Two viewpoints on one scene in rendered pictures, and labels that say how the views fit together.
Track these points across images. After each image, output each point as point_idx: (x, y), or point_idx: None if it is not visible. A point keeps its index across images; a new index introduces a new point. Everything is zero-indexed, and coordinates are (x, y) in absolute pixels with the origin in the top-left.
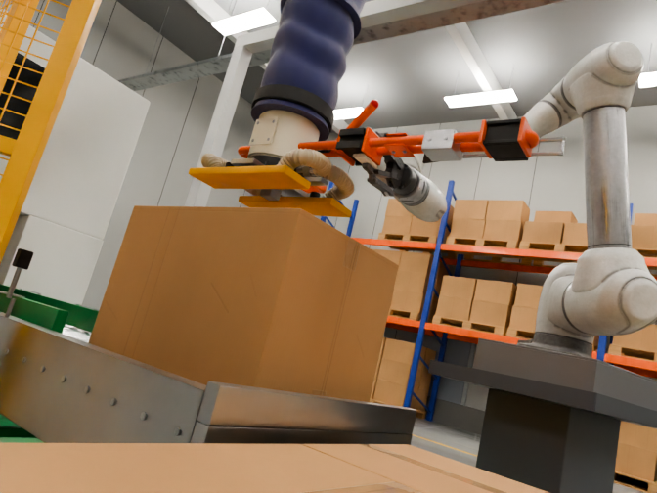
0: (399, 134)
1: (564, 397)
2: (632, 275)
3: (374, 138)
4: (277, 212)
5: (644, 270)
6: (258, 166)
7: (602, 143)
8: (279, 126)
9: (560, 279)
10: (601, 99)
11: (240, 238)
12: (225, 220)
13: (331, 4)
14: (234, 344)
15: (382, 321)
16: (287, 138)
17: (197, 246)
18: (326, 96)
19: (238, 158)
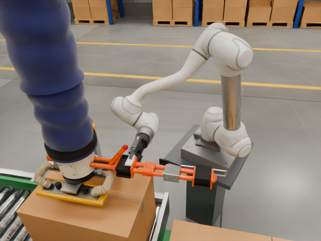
0: (149, 172)
1: (219, 184)
2: (241, 146)
3: (135, 171)
4: (115, 236)
5: (245, 136)
6: (84, 202)
7: (231, 93)
8: (75, 166)
9: (210, 124)
10: (231, 75)
11: (101, 239)
12: (87, 232)
13: (66, 92)
14: None
15: (153, 193)
16: (83, 168)
17: (76, 236)
18: (90, 137)
19: (64, 190)
